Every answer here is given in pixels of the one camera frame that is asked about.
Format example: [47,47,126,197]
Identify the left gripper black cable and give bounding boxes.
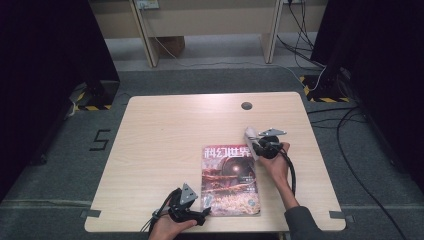
[139,191,181,234]

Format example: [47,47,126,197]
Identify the white floor cable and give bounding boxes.
[141,6,327,93]

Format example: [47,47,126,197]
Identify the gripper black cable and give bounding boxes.
[279,148,298,197]
[139,191,181,234]

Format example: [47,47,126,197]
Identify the beige textured cleaning cloth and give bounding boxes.
[244,126,262,162]

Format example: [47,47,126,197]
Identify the colourful glossy magazine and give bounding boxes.
[200,144,262,218]

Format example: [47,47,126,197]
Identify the brown cardboard box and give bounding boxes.
[155,35,186,58]

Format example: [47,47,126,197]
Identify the black floor cables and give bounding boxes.
[306,104,410,240]

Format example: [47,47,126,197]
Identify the person's right hand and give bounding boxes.
[258,142,291,185]

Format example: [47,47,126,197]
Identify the white wall socket strip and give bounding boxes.
[135,0,161,10]

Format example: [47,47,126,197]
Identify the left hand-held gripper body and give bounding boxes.
[168,183,202,224]

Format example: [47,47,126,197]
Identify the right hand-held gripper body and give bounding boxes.
[253,127,288,161]

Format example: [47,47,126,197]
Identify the person's left hand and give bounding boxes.
[148,214,198,240]

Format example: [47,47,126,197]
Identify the hazard striped stand base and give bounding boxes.
[298,74,351,104]
[69,79,121,112]

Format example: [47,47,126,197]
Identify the black curtain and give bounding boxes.
[0,0,121,203]
[310,0,424,184]

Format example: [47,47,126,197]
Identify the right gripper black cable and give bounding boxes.
[279,148,298,197]

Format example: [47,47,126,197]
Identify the black hanging cables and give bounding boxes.
[275,0,327,70]

